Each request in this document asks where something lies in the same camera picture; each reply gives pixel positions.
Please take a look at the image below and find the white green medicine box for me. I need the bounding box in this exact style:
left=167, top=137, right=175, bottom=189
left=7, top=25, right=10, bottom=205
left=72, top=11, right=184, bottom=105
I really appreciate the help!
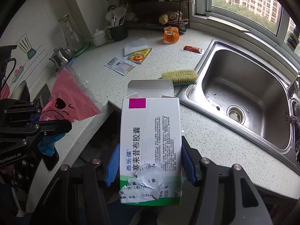
left=119, top=79, right=182, bottom=206

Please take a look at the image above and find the yellow bristle scrub brush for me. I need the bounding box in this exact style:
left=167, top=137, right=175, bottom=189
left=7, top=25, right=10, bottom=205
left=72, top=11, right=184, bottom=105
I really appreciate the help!
left=161, top=70, right=198, bottom=85

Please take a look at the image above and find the white pink sachet packet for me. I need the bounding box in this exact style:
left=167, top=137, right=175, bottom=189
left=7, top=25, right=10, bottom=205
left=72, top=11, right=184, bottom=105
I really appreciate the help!
left=105, top=57, right=137, bottom=76

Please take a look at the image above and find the red sauce packet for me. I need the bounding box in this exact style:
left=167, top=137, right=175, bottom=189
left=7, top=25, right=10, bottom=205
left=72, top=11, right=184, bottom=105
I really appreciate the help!
left=183, top=45, right=202, bottom=55

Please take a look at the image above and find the yellow yeast packet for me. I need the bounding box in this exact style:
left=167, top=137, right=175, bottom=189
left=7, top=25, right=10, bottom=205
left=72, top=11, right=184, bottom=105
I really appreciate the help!
left=127, top=48, right=152, bottom=65

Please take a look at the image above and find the white napkin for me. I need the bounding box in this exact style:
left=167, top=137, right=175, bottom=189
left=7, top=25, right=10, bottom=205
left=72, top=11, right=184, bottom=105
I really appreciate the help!
left=124, top=38, right=149, bottom=56

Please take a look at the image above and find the orange plastic cup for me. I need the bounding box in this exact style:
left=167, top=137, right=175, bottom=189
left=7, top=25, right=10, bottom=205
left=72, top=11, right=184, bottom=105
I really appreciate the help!
left=164, top=26, right=179, bottom=43

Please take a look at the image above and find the wok with buns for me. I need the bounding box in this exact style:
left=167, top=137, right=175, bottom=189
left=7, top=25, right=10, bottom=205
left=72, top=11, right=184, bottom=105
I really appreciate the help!
left=10, top=80, right=31, bottom=102

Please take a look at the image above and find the blue saucer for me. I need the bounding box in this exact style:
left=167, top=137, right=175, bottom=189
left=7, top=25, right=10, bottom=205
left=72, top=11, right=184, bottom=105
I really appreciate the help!
left=56, top=57, right=74, bottom=72

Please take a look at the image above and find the small steel teapot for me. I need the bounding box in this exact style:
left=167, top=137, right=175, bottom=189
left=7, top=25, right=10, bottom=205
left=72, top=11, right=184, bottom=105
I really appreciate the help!
left=49, top=47, right=72, bottom=68

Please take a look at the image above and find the green tray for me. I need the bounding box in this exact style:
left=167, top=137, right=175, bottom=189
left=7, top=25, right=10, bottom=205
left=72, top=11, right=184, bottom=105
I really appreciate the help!
left=72, top=43, right=90, bottom=57

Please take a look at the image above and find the glass carafe bottle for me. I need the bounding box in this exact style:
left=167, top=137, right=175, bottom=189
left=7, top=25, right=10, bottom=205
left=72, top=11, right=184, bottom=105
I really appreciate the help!
left=58, top=14, right=86, bottom=54

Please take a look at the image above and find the stainless steel sink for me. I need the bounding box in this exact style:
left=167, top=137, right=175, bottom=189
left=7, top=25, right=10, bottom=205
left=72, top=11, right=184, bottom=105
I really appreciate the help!
left=178, top=39, right=299, bottom=172

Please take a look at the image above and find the white sugar pot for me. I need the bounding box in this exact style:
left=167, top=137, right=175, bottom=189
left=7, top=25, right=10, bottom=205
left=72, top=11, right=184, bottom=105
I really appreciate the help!
left=92, top=29, right=108, bottom=47

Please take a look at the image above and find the dark green mug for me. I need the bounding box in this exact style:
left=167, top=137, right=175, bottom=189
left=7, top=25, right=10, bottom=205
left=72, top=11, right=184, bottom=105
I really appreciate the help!
left=105, top=24, right=128, bottom=42

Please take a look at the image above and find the white rice paddle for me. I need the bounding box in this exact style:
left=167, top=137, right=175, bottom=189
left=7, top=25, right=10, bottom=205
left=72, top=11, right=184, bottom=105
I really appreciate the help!
left=113, top=7, right=126, bottom=26

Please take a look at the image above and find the ginger root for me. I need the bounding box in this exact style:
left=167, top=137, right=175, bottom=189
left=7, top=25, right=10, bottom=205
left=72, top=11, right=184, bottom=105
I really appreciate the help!
left=159, top=11, right=182, bottom=25

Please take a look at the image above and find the black wire rack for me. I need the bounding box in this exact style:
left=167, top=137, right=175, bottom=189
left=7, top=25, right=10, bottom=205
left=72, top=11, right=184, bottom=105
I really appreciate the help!
left=119, top=0, right=190, bottom=29

